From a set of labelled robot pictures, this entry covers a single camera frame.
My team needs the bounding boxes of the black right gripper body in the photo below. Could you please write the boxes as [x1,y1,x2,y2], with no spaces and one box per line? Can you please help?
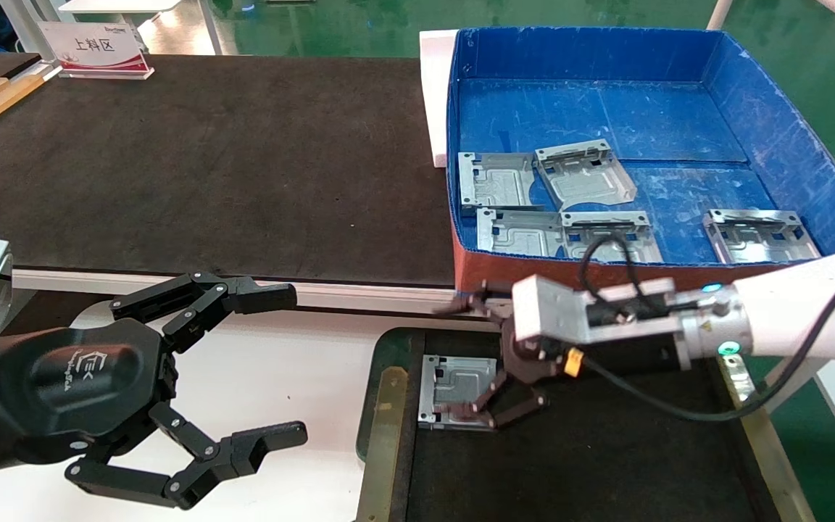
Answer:
[499,319,688,386]

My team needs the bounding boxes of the white red sign placard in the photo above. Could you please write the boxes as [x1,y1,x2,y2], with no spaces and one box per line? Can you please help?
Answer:
[37,22,155,81]

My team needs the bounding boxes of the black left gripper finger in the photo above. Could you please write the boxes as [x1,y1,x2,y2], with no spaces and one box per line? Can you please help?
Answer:
[64,402,309,511]
[110,273,298,355]

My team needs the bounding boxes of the long black arm cable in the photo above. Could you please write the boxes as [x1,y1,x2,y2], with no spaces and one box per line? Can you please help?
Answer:
[583,254,835,423]

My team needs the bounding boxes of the short black camera cable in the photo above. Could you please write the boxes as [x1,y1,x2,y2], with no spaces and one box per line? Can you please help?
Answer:
[579,232,644,309]

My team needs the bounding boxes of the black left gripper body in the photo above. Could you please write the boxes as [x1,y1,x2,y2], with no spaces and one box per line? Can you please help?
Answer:
[0,318,179,481]

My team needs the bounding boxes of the black tray container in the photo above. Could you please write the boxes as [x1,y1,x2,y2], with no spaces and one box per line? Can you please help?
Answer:
[354,326,817,522]

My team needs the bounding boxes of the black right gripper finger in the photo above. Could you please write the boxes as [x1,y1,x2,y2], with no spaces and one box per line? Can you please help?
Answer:
[437,371,549,431]
[432,283,517,324]

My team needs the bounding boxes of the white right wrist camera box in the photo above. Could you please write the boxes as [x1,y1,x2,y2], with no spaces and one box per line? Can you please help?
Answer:
[511,273,679,347]

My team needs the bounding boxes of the flat stamped metal plate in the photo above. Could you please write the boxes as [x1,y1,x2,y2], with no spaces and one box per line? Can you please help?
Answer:
[458,152,539,212]
[475,208,568,259]

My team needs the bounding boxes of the black table mat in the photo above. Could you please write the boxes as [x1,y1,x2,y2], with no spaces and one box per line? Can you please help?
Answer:
[0,52,460,289]

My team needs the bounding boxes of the white frame post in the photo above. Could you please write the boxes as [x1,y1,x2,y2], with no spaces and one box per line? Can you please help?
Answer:
[0,0,63,73]

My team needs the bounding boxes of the metal bracket with raised sides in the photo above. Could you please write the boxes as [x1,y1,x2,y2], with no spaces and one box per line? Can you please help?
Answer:
[560,210,664,264]
[533,139,638,212]
[701,210,822,266]
[417,354,499,433]

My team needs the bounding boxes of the blue corrugated plastic bin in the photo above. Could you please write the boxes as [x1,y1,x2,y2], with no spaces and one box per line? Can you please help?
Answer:
[445,28,835,300]

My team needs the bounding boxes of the aluminium table frame rail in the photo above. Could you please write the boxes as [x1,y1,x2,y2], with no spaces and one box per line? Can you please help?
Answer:
[12,270,835,414]

